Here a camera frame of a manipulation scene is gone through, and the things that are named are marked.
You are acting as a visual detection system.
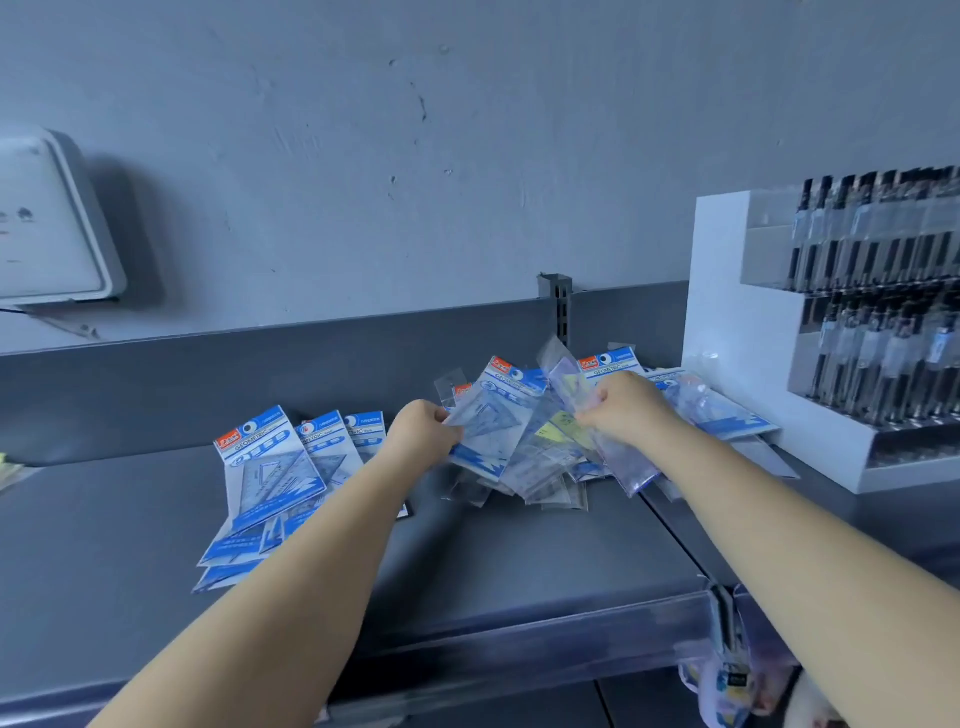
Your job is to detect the person's left hand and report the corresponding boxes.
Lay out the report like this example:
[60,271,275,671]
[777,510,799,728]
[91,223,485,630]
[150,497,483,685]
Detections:
[378,399,468,485]

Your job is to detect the person's right hand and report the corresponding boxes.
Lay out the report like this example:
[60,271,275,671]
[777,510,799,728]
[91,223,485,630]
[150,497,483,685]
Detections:
[573,371,680,459]

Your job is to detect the clear straight ruler packet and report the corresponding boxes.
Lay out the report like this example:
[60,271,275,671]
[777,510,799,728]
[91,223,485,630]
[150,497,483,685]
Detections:
[536,335,663,499]

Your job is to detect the pile of mixed packaged rulers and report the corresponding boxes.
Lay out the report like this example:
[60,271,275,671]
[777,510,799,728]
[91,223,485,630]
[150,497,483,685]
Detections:
[434,341,802,513]

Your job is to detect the pile of blue set-square packets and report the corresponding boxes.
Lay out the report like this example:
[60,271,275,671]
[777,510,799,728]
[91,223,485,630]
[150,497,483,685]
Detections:
[191,404,414,595]

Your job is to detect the pile of clear rulers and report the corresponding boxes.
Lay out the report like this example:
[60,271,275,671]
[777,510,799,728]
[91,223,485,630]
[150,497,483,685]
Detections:
[0,452,35,493]

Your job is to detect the person's left forearm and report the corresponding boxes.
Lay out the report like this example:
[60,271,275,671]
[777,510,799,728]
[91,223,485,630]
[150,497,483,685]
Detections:
[89,449,421,728]

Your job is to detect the person's right forearm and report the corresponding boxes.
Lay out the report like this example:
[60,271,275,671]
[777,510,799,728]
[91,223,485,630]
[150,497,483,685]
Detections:
[652,423,960,728]

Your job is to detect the white tiered pen display stand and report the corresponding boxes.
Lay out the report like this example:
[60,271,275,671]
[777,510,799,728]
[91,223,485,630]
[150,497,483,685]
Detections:
[680,188,960,495]

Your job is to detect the grey shelf back panel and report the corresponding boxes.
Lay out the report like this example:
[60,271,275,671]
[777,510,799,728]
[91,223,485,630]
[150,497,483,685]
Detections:
[0,281,691,468]

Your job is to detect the rows of black gel pens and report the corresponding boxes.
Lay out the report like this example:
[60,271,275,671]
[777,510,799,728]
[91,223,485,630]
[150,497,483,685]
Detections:
[783,166,960,429]

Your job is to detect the grey slotted shelf post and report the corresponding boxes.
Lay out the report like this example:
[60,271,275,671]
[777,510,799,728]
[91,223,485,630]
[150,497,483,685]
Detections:
[537,273,575,361]

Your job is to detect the thin router cable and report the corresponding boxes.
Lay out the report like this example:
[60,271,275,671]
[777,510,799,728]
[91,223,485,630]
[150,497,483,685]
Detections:
[0,303,101,340]

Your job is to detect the white wall router box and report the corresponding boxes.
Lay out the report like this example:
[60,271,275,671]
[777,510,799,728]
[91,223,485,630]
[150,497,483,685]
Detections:
[0,127,127,307]

